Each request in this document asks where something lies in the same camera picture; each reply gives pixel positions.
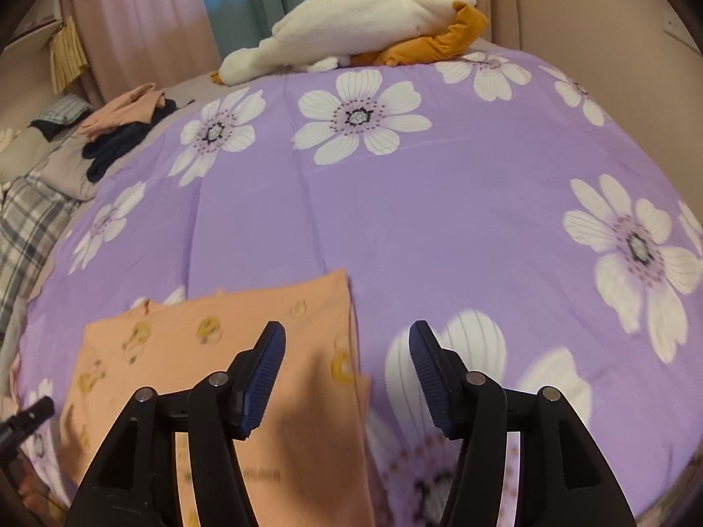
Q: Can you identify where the pink curtain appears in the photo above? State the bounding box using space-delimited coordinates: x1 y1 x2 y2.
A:
58 0 221 105

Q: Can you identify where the purple floral blanket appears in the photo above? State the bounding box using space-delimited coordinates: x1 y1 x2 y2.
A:
11 49 703 527

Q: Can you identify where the yellow fringed cloth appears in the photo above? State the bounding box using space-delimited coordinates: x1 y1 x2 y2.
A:
49 16 89 94

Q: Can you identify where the grey plaid quilt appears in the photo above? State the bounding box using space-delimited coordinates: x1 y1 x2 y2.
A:
0 176 83 341

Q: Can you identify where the grey pillow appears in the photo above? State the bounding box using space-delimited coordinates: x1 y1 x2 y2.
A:
0 132 105 201

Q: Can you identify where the dark navy garment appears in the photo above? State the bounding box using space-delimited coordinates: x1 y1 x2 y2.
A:
82 99 179 184

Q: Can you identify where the peach cartoon print garment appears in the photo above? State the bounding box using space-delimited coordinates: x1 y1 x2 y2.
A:
58 268 380 527

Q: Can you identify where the blue curtain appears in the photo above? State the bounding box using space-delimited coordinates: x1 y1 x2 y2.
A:
203 0 385 64

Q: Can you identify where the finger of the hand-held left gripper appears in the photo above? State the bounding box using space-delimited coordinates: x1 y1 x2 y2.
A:
0 395 56 443

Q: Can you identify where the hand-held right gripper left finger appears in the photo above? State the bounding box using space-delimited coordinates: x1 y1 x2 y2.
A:
66 321 286 527

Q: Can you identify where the plain peach garment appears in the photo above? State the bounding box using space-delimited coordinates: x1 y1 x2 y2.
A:
74 83 166 141

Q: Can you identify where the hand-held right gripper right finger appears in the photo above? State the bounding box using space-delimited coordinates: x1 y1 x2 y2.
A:
409 320 638 527

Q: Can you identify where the blue striped pillow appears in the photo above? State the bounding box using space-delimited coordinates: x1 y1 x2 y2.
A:
30 93 94 141

